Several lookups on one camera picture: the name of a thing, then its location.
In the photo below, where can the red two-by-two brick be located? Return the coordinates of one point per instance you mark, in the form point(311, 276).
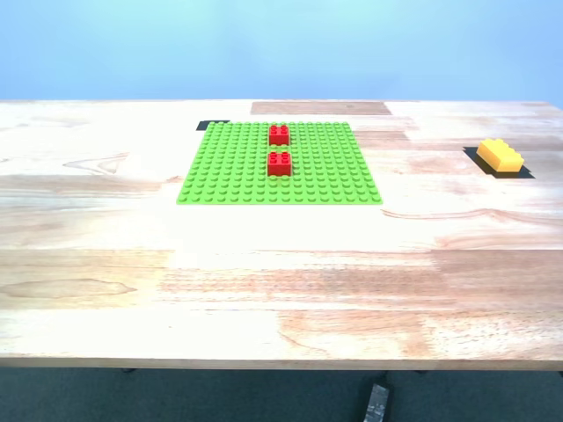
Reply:
point(279, 137)
point(279, 167)

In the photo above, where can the black tape corner mark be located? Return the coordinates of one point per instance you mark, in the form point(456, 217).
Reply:
point(201, 125)

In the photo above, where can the yellow two-by-four brick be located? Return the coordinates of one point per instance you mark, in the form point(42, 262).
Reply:
point(499, 156)

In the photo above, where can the grey scuffed table leg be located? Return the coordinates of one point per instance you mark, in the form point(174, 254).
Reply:
point(377, 404)

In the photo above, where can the green studded baseplate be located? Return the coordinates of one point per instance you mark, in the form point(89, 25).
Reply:
point(228, 176)

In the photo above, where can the black tape rectangle outline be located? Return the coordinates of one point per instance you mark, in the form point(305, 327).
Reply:
point(524, 175)

